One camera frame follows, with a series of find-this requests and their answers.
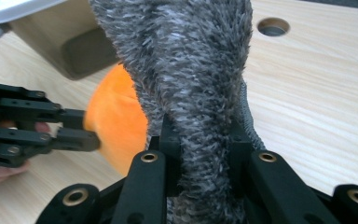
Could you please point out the grey fuzzy cloth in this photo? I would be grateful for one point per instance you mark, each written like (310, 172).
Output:
(192, 77)

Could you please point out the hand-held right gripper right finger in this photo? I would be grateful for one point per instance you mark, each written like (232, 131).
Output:
(276, 186)

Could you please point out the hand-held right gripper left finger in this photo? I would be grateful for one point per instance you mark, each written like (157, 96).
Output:
(146, 186)

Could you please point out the orange plush toy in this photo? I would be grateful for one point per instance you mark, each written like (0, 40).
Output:
(118, 118)

